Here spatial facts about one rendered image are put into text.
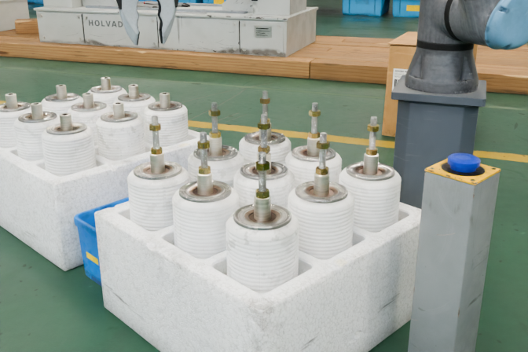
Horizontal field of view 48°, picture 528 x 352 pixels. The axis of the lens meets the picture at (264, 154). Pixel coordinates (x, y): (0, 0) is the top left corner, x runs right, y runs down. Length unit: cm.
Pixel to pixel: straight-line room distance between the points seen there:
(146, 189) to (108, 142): 34
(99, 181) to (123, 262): 26
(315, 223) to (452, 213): 18
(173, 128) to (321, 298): 62
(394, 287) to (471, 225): 22
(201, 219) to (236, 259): 9
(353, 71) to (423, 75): 148
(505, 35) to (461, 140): 25
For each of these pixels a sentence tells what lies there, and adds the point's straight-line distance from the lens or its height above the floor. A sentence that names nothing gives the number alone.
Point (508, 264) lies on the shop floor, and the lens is 127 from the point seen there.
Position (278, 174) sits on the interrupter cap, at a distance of 91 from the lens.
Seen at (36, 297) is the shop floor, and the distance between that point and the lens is 115.
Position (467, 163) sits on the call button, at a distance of 78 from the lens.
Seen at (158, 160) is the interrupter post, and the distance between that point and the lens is 93.
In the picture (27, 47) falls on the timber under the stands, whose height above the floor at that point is 6.
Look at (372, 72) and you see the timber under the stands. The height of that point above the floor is 5.
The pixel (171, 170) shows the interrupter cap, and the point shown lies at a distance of 94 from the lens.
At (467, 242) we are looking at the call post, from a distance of 80.
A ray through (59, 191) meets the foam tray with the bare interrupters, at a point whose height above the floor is 16.
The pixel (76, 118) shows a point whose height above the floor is 24.
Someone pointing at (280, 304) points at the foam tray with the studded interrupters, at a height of 18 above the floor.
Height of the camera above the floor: 59
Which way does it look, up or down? 19 degrees down
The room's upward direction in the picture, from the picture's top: straight up
